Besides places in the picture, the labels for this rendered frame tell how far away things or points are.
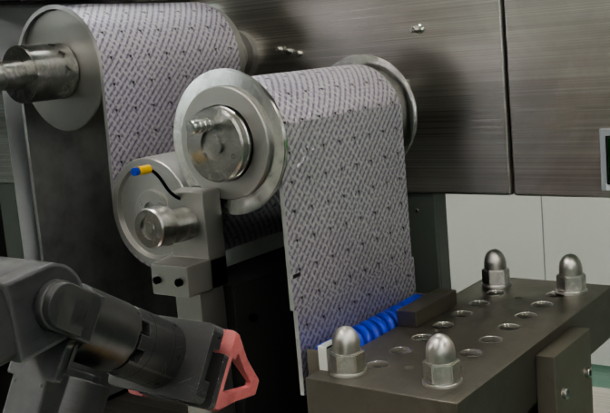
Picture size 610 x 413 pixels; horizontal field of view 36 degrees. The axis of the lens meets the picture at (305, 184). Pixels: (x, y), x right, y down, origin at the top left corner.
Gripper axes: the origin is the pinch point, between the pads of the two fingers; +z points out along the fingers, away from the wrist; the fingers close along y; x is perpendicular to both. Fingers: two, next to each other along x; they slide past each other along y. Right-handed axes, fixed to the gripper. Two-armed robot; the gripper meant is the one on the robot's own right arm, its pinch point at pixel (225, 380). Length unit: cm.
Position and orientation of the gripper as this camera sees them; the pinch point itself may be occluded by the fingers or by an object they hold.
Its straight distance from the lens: 87.7
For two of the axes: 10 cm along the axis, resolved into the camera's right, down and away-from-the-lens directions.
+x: 2.5, -9.2, 3.1
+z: 5.4, 3.9, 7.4
